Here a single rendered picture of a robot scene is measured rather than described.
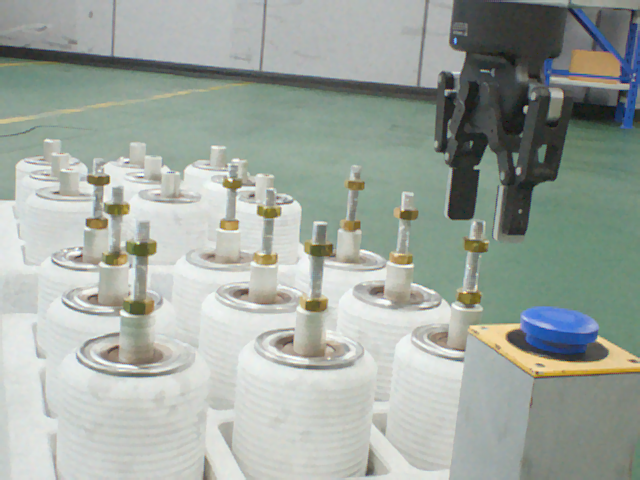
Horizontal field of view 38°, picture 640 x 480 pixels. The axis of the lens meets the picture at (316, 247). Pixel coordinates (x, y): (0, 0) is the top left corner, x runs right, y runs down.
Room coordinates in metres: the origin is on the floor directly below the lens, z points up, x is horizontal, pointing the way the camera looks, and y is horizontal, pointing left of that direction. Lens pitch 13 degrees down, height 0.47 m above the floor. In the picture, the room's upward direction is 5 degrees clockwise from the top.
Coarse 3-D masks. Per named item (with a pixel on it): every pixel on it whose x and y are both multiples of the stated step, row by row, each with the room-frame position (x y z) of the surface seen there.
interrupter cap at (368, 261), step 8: (328, 256) 0.88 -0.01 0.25; (360, 256) 0.89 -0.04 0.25; (368, 256) 0.89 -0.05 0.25; (376, 256) 0.89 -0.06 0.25; (328, 264) 0.84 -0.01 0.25; (336, 264) 0.84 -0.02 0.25; (344, 264) 0.85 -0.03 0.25; (352, 264) 0.85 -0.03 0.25; (360, 264) 0.86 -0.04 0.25; (368, 264) 0.86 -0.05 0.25; (376, 264) 0.86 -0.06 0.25; (384, 264) 0.86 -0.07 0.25
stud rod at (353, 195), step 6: (354, 168) 0.87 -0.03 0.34; (360, 168) 0.87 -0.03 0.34; (354, 174) 0.87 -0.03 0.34; (360, 174) 0.87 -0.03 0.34; (354, 180) 0.87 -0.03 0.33; (360, 180) 0.87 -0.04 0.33; (354, 192) 0.87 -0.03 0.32; (354, 198) 0.87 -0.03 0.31; (348, 204) 0.87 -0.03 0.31; (354, 204) 0.87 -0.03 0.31; (348, 210) 0.87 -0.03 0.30; (354, 210) 0.87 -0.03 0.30; (348, 216) 0.87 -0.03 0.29; (354, 216) 0.87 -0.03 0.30
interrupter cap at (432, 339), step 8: (416, 328) 0.67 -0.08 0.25; (424, 328) 0.67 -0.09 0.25; (432, 328) 0.68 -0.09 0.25; (440, 328) 0.68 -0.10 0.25; (448, 328) 0.68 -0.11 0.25; (416, 336) 0.65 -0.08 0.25; (424, 336) 0.66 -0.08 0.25; (432, 336) 0.66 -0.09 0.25; (440, 336) 0.66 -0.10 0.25; (416, 344) 0.64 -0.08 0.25; (424, 344) 0.63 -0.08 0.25; (432, 344) 0.64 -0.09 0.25; (440, 344) 0.65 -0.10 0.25; (432, 352) 0.62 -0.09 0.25; (440, 352) 0.62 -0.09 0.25; (448, 352) 0.63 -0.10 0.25; (456, 352) 0.63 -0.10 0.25; (464, 352) 0.63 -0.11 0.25; (456, 360) 0.62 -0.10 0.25
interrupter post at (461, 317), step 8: (456, 304) 0.65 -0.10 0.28; (456, 312) 0.65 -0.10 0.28; (464, 312) 0.64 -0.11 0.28; (472, 312) 0.64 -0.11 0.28; (480, 312) 0.65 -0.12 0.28; (456, 320) 0.64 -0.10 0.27; (464, 320) 0.64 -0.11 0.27; (472, 320) 0.64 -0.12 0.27; (456, 328) 0.64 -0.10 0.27; (464, 328) 0.64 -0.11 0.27; (448, 336) 0.65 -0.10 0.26; (456, 336) 0.64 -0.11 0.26; (464, 336) 0.64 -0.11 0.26; (448, 344) 0.65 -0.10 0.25; (456, 344) 0.64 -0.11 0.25; (464, 344) 0.64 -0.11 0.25
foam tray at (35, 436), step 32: (32, 320) 0.82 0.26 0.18; (0, 352) 0.83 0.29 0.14; (32, 352) 0.74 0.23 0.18; (0, 384) 0.82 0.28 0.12; (32, 384) 0.68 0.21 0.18; (0, 416) 0.80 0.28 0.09; (32, 416) 0.62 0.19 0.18; (224, 416) 0.65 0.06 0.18; (384, 416) 0.69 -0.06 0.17; (0, 448) 0.79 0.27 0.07; (32, 448) 0.57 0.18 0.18; (224, 448) 0.60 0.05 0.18; (384, 448) 0.62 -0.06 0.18
